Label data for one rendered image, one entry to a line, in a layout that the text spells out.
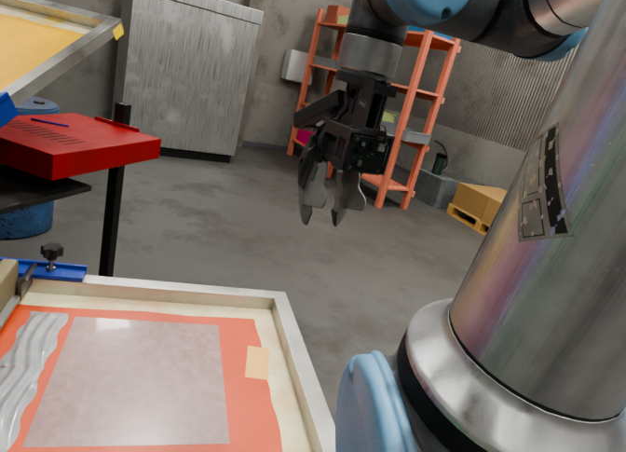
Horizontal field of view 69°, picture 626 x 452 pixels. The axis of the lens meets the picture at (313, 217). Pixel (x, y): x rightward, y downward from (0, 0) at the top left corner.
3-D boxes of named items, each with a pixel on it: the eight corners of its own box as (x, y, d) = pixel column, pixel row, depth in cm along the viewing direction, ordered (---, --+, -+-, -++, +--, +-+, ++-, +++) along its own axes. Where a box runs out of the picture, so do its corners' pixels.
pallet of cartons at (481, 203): (565, 255, 610) (580, 221, 595) (518, 254, 558) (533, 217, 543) (484, 215, 724) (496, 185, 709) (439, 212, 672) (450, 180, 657)
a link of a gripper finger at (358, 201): (350, 239, 63) (357, 175, 60) (329, 222, 68) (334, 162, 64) (369, 235, 65) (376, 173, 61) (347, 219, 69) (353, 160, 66)
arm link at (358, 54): (333, 31, 58) (383, 47, 62) (324, 68, 59) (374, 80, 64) (365, 34, 52) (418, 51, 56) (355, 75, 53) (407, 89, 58)
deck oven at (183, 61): (211, 143, 752) (233, 10, 689) (236, 165, 653) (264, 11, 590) (105, 130, 670) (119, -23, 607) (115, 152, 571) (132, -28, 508)
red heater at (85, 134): (74, 134, 215) (74, 109, 212) (158, 161, 207) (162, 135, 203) (-59, 148, 158) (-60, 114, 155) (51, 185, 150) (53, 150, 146)
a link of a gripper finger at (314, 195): (303, 233, 59) (331, 168, 57) (284, 216, 64) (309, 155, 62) (321, 238, 61) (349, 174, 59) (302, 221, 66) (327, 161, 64)
